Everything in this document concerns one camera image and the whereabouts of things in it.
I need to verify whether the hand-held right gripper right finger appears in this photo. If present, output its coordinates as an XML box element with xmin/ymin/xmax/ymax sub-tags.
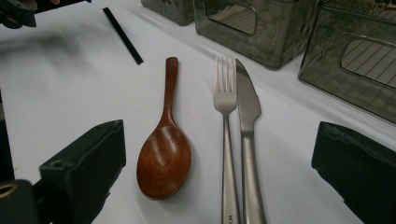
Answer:
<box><xmin>311</xmin><ymin>120</ymin><xmax>396</xmax><ymax>224</ymax></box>

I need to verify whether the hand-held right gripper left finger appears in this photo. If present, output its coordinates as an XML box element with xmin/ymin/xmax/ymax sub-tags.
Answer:
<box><xmin>38</xmin><ymin>119</ymin><xmax>127</xmax><ymax>224</ymax></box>

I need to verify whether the brown wooden spoon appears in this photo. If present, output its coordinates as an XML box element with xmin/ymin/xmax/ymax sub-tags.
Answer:
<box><xmin>135</xmin><ymin>56</ymin><xmax>192</xmax><ymax>202</ymax></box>

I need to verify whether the black chopstick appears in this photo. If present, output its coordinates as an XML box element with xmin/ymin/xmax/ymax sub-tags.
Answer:
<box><xmin>102</xmin><ymin>7</ymin><xmax>145</xmax><ymax>65</ymax></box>

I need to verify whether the smoky clear plastic bin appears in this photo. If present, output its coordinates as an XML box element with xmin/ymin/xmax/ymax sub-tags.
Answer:
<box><xmin>192</xmin><ymin>0</ymin><xmax>321</xmax><ymax>70</ymax></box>
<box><xmin>140</xmin><ymin>0</ymin><xmax>196</xmax><ymax>27</ymax></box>
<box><xmin>298</xmin><ymin>0</ymin><xmax>396</xmax><ymax>125</ymax></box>

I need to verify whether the silver metal fork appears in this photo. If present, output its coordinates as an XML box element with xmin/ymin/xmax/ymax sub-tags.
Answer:
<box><xmin>213</xmin><ymin>55</ymin><xmax>241</xmax><ymax>224</ymax></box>

